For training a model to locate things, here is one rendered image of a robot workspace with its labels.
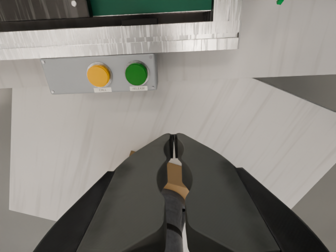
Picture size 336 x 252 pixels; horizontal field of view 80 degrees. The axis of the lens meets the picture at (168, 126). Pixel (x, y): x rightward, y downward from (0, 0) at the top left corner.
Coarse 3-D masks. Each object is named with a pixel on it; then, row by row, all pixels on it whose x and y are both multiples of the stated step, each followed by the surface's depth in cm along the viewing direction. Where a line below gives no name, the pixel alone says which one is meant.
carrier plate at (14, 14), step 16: (0, 0) 32; (16, 0) 32; (32, 0) 32; (48, 0) 32; (64, 0) 32; (80, 0) 32; (0, 16) 33; (16, 16) 33; (32, 16) 33; (48, 16) 33; (64, 16) 33; (80, 16) 33
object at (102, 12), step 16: (96, 0) 33; (112, 0) 33; (128, 0) 33; (144, 0) 33; (160, 0) 33; (176, 0) 33; (192, 0) 33; (208, 0) 33; (96, 16) 36; (112, 16) 41
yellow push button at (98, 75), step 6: (96, 66) 36; (102, 66) 36; (90, 72) 36; (96, 72) 36; (102, 72) 36; (108, 72) 37; (90, 78) 37; (96, 78) 37; (102, 78) 37; (108, 78) 37; (96, 84) 37; (102, 84) 37
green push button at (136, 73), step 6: (132, 66) 36; (138, 66) 36; (126, 72) 36; (132, 72) 36; (138, 72) 36; (144, 72) 36; (126, 78) 37; (132, 78) 37; (138, 78) 37; (144, 78) 37; (138, 84) 38
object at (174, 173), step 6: (168, 162) 59; (168, 168) 57; (174, 168) 58; (180, 168) 59; (168, 174) 55; (174, 174) 56; (180, 174) 57; (168, 180) 53; (174, 180) 54; (180, 180) 54; (168, 186) 52; (174, 186) 53; (180, 186) 53; (180, 192) 54; (186, 192) 54
